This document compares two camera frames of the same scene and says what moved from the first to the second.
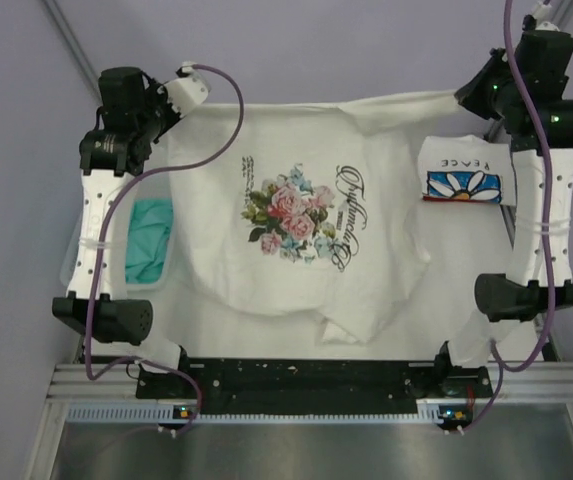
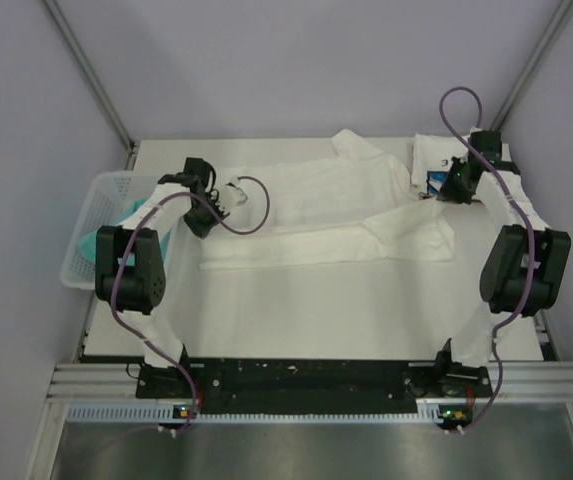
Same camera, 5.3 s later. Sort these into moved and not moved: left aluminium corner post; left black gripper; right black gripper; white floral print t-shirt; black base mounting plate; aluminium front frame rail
Moved: right black gripper; left black gripper; white floral print t-shirt
Not moved: aluminium front frame rail; black base mounting plate; left aluminium corner post
